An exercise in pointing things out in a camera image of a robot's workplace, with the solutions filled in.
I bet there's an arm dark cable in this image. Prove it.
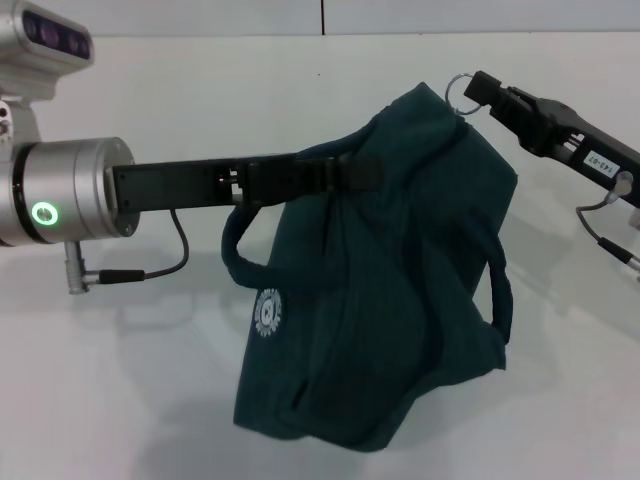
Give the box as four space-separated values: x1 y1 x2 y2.
62 208 191 297
573 171 640 287

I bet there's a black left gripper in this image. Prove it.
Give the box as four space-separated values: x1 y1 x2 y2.
106 151 385 215

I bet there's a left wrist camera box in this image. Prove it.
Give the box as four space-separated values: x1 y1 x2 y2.
0 0 96 151

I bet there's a right arm dark cable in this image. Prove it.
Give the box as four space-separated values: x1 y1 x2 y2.
573 171 640 287

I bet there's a metal zipper pull ring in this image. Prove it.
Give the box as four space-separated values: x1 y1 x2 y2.
445 71 485 118

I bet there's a dark teal insulated lunch bag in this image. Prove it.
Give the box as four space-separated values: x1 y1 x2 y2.
220 81 519 442

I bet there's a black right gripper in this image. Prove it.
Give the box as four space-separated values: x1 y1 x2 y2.
463 70 640 212

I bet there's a left arm dark cable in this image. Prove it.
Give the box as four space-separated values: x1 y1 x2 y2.
62 208 191 297

